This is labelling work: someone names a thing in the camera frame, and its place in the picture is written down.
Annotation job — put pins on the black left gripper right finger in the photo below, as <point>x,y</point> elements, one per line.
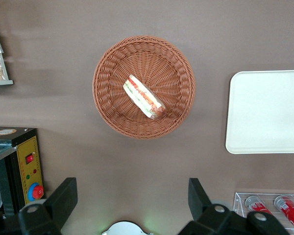
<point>205,215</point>

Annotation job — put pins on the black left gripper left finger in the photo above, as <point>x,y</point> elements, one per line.
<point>56,203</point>

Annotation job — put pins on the triangle sandwich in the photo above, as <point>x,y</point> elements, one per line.
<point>143,96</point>

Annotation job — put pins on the cream rectangular plastic tray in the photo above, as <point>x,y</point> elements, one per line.
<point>264,112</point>

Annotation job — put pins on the brown round wicker basket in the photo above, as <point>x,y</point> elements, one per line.
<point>112,98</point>

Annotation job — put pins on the red emergency stop knob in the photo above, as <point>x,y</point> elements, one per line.
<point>36,192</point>

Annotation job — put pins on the clear acrylic bottle rack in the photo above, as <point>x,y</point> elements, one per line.
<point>238,203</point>

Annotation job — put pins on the red cola bottle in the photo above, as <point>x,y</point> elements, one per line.
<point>291,210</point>
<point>257,205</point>

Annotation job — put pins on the black food warmer yellow panel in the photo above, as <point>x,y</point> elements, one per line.
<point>17,151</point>

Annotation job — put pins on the grey snack display shelf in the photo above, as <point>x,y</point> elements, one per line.
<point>5,73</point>

